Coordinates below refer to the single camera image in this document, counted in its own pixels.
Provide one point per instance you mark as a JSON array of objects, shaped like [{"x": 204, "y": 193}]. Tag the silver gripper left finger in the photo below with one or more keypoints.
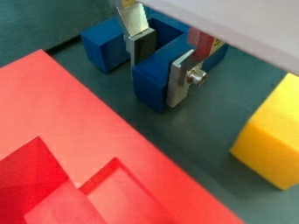
[{"x": 139, "y": 35}]

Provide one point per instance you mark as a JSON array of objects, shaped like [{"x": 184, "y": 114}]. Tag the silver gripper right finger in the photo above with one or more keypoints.
[{"x": 191, "y": 67}]

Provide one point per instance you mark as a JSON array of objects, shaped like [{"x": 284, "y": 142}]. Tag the blue U-shaped block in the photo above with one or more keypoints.
[{"x": 106, "y": 48}]

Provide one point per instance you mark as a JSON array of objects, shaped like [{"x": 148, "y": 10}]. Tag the yellow long bar block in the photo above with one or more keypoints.
[{"x": 267, "y": 144}]

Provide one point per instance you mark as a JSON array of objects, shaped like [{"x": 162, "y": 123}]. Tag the red slotted base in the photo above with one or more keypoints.
[{"x": 75, "y": 165}]

